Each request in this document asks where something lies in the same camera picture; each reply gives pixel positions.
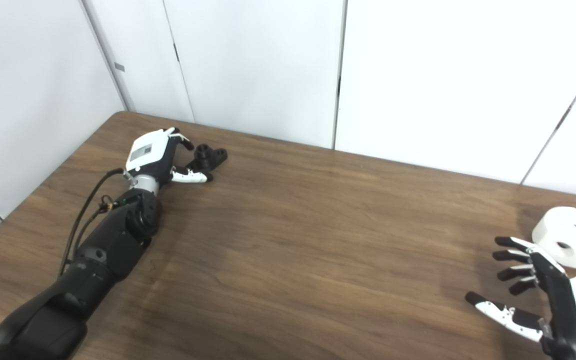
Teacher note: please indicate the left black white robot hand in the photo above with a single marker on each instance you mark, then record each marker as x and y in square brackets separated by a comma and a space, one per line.
[150, 152]

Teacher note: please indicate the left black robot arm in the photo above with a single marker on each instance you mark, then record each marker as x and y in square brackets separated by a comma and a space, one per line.
[103, 255]

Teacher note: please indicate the black flanged holder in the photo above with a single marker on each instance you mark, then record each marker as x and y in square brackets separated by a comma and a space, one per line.
[213, 157]

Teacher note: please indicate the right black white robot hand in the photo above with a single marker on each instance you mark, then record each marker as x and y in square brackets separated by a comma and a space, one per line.
[563, 305]

